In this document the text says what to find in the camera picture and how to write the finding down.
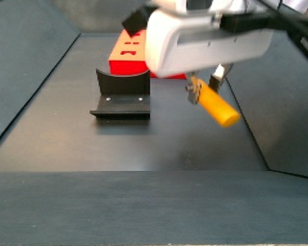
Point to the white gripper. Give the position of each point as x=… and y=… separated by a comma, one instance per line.
x=187, y=41

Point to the yellow oval peg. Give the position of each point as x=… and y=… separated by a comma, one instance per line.
x=214, y=104

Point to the black curved fixture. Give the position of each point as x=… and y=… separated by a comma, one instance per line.
x=124, y=96

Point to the red shape-sorter block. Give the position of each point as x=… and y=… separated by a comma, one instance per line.
x=127, y=59

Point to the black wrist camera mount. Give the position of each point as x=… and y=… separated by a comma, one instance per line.
x=278, y=18

